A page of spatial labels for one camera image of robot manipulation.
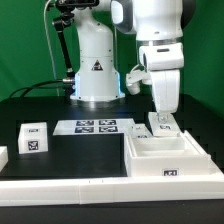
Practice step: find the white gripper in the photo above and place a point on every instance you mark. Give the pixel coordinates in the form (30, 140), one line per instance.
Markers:
(163, 64)

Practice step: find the white cabinet box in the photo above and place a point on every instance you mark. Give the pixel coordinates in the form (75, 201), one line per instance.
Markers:
(165, 156)

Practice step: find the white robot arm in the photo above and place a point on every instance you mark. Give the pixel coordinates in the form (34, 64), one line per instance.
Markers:
(88, 48)

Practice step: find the white flat tagged top panel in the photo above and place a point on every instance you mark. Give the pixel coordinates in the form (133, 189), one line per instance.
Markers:
(92, 126)

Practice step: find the white tagged cube block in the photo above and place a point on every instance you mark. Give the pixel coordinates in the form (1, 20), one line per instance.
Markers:
(33, 138)

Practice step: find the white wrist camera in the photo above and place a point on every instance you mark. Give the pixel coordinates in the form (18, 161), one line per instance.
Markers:
(135, 77)

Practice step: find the white right boundary rail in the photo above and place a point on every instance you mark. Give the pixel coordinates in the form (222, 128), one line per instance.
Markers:
(213, 168)

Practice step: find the white boundary rail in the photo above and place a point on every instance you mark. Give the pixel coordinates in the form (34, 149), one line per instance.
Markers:
(213, 168)
(110, 190)

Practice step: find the white front boundary rail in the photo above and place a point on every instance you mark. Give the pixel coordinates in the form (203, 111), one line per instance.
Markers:
(110, 190)

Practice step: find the white left rail stub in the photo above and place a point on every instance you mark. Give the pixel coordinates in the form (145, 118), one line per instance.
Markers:
(3, 157)

